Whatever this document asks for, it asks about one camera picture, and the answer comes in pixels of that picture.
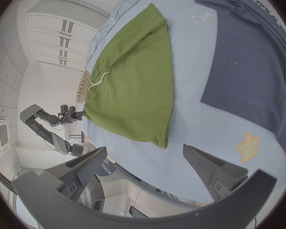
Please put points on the white wardrobe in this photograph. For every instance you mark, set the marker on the white wardrobe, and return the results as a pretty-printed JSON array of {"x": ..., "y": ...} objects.
[{"x": 47, "y": 32}]

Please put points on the pale blue quilt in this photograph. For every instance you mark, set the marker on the pale blue quilt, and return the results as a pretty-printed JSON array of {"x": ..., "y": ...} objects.
[{"x": 104, "y": 30}]

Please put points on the round woven basket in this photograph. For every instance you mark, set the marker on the round woven basket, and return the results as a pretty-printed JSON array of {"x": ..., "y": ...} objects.
[{"x": 82, "y": 87}]

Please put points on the white small table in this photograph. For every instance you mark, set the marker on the white small table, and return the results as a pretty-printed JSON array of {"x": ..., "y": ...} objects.
[{"x": 76, "y": 136}]

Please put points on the window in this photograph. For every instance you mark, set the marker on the window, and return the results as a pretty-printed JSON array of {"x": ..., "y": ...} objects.
[{"x": 23, "y": 206}]

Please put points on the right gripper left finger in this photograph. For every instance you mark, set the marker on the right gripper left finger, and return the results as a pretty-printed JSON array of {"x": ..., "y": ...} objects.
[{"x": 85, "y": 168}]

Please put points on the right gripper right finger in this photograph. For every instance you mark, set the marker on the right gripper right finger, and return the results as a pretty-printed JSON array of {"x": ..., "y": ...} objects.
[{"x": 212, "y": 173}]

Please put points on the green shorts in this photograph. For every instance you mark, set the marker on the green shorts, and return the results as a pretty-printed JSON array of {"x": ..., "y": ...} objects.
[{"x": 133, "y": 80}]

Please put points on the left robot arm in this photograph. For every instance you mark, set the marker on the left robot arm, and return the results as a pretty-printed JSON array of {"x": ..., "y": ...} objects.
[{"x": 31, "y": 113}]

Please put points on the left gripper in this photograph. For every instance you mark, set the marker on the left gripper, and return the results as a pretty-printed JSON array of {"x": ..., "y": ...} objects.
[{"x": 71, "y": 117}]

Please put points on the ceiling air vent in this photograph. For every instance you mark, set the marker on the ceiling air vent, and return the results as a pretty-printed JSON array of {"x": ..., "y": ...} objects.
[{"x": 2, "y": 135}]

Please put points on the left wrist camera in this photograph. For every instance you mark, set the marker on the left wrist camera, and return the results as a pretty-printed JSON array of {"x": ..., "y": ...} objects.
[{"x": 72, "y": 109}]

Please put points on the dark blue printed T-shirt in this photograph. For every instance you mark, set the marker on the dark blue printed T-shirt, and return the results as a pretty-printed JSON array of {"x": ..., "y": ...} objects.
[{"x": 247, "y": 68}]

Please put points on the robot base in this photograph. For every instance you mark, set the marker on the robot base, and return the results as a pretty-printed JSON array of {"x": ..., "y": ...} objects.
[{"x": 124, "y": 189}]

